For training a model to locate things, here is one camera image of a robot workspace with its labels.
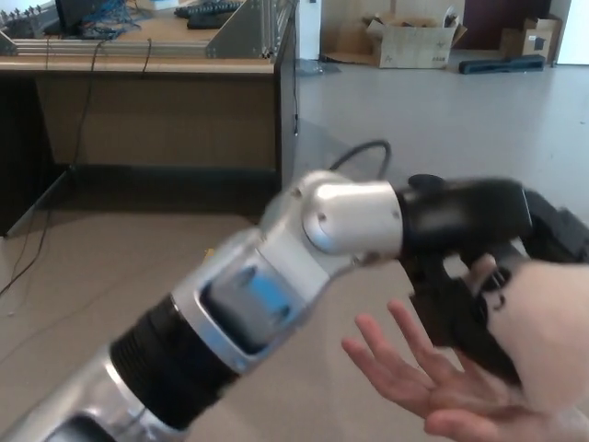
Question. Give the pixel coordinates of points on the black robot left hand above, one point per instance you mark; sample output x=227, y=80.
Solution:
x=460, y=221

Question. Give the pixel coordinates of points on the person's bare hand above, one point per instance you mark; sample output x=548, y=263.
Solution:
x=460, y=405

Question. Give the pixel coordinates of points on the pink plush dumpling with sunglasses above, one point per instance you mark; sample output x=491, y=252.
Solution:
x=552, y=331

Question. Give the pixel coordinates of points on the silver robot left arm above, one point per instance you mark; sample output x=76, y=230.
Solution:
x=276, y=258

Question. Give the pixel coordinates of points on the long black foam block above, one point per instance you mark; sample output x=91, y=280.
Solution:
x=501, y=65

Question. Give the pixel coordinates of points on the large open cardboard box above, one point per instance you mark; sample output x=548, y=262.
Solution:
x=414, y=48

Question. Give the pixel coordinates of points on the small cardboard box with label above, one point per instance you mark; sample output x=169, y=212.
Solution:
x=529, y=41

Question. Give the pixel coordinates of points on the dark red door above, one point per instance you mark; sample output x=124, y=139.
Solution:
x=501, y=18

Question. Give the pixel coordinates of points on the clear plastic bag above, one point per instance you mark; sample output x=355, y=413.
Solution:
x=319, y=68

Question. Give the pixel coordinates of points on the wooden desk with dark sides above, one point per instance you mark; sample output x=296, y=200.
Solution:
x=161, y=124

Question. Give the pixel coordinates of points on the short black keyboard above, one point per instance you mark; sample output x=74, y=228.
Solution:
x=204, y=21

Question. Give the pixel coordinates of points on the long black keyboard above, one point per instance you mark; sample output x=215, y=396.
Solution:
x=207, y=9

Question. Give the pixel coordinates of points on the blue and white box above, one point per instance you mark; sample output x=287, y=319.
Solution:
x=165, y=3

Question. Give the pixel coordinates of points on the black monitor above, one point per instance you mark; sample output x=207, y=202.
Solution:
x=71, y=14

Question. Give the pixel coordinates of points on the row of grey metal clamps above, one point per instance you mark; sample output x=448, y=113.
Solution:
x=23, y=23

